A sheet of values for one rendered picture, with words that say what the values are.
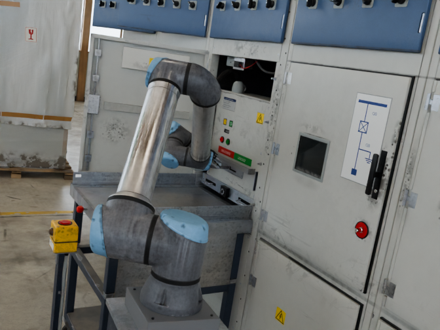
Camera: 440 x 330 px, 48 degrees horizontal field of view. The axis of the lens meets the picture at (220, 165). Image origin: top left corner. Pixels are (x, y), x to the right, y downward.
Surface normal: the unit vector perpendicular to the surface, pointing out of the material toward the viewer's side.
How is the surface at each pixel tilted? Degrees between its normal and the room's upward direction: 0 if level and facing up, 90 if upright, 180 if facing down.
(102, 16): 90
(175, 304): 68
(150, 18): 90
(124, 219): 48
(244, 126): 90
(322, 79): 90
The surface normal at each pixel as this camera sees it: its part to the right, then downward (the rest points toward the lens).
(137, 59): 0.21, 0.23
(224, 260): 0.50, 0.25
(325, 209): -0.86, -0.02
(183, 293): 0.47, -0.12
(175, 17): -0.51, 0.10
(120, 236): 0.00, -0.06
